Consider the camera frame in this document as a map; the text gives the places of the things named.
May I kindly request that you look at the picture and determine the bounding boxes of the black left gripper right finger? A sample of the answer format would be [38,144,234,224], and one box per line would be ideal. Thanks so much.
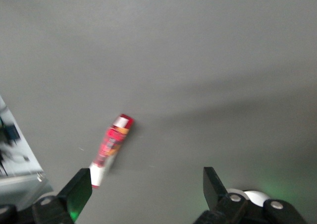
[193,167,248,224]

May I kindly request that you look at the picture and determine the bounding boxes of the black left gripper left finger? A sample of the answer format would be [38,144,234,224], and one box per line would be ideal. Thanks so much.
[32,168,93,224]

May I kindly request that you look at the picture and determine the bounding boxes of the red cookie box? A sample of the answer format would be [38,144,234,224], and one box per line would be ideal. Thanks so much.
[89,113,135,189]

